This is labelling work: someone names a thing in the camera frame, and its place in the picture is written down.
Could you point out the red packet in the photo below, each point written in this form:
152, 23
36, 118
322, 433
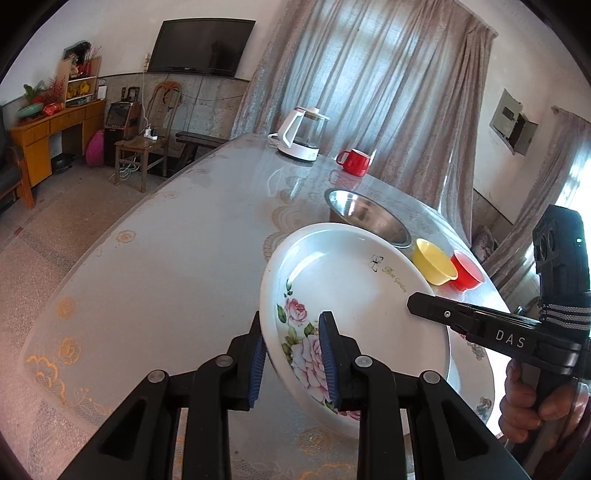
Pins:
53, 109

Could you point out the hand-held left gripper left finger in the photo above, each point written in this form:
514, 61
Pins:
256, 369

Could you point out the white power strip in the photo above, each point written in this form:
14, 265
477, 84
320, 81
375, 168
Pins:
150, 134

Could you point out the white plate pink rose print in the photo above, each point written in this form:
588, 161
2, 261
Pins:
351, 286

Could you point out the dark armchair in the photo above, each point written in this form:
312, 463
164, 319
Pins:
7, 170

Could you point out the red plastic bowl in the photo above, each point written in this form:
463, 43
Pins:
468, 272

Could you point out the black flat television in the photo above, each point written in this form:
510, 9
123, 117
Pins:
203, 46

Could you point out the dark wooden bench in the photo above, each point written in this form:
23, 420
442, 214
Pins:
198, 138

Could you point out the small white device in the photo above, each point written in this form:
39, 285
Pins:
101, 90

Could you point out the narrow grey lace curtain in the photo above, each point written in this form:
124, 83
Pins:
554, 161

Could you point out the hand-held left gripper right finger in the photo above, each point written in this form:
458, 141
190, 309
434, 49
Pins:
328, 364

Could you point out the yellow plastic bowl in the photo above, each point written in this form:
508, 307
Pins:
431, 263

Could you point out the red mug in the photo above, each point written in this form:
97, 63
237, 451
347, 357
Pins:
355, 162

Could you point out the person's right hand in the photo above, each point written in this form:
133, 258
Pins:
517, 406

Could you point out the dark speaker cabinet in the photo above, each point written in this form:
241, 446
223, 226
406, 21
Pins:
121, 120

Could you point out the grey wall electrical panel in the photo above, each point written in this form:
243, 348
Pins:
505, 117

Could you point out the stainless steel bowl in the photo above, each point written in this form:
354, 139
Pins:
369, 217

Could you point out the wide grey lace curtain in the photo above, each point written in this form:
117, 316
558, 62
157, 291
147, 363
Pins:
369, 92

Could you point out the green plant in bowl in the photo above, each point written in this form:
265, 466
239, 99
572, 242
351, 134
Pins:
30, 110

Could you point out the white electric glass kettle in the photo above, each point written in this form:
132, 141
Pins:
300, 138

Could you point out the wooden chair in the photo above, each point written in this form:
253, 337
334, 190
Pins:
138, 145

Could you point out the pink bag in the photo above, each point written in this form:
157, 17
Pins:
95, 147

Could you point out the small white shelf box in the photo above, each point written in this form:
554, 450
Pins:
81, 90

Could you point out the orange wooden desk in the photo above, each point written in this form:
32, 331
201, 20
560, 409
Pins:
51, 124

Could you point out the patterned cushion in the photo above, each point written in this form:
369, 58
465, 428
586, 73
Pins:
482, 244

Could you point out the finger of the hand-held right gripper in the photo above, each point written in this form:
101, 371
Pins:
434, 308

